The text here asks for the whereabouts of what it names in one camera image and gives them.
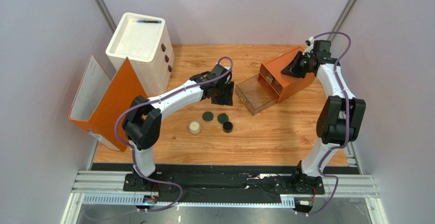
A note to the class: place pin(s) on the black pen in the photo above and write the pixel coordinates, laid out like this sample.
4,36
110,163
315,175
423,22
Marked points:
149,21

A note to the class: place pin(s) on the orange file binder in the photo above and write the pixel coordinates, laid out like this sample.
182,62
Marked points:
100,100

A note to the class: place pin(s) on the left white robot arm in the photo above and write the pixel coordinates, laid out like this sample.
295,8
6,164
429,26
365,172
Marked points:
139,126

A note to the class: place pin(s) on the frosted cream jar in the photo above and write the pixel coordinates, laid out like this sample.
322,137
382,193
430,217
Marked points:
194,127

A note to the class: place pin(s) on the clear drawer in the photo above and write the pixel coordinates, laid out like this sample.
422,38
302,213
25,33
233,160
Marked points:
256,94

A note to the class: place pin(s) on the black round jar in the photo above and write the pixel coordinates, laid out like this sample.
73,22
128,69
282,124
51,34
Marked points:
227,127

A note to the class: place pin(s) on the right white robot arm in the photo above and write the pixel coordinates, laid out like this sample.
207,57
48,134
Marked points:
340,119

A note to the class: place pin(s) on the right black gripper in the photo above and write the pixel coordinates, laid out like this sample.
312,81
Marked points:
297,65

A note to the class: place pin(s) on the orange drawer box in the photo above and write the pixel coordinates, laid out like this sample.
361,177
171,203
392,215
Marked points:
280,86

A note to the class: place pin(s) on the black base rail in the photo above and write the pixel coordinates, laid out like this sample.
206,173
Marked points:
269,182

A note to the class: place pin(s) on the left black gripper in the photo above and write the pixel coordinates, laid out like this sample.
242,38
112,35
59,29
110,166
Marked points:
228,99

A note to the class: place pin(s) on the white drawer cabinet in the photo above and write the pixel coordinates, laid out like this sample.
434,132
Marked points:
147,46

